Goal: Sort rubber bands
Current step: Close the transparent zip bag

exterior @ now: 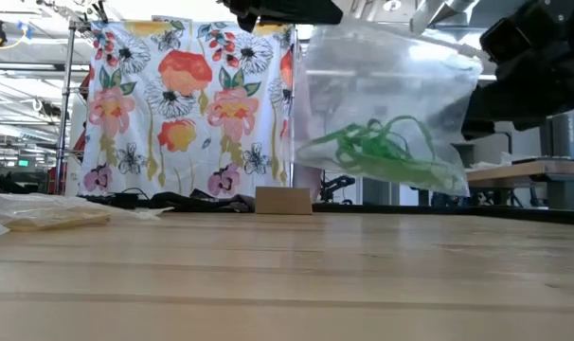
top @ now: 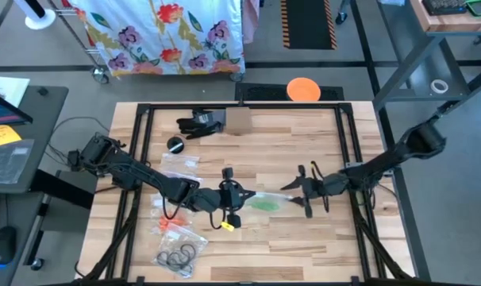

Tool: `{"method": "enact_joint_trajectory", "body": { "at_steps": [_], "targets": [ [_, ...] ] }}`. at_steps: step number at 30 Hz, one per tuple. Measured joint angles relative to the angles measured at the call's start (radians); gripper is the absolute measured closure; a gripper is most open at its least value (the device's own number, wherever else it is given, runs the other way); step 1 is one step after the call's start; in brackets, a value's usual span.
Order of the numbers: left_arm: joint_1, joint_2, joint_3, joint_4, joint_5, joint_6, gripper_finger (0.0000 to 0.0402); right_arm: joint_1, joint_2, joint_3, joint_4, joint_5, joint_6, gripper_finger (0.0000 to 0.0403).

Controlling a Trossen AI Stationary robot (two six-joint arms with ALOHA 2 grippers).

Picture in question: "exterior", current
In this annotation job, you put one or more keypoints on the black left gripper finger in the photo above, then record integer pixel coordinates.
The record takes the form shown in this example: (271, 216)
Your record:
(301, 12)

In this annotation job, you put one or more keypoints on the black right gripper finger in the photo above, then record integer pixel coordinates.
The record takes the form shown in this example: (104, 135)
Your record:
(519, 104)

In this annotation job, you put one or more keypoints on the black background robot arm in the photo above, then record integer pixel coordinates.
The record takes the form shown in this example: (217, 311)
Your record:
(336, 182)

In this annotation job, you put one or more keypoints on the ceiling light strip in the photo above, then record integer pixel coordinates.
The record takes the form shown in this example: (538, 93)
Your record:
(488, 77)

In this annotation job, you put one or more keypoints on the gray upright panels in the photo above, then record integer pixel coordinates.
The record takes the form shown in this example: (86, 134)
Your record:
(564, 137)

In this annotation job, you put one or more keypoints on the gray workbench with wooden top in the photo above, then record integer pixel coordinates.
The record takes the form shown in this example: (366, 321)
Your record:
(528, 170)

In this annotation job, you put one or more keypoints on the white floral cloth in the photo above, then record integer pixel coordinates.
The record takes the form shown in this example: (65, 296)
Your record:
(140, 95)

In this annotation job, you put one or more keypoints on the small brown cardboard box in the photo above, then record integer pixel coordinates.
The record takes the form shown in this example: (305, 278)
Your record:
(282, 200)

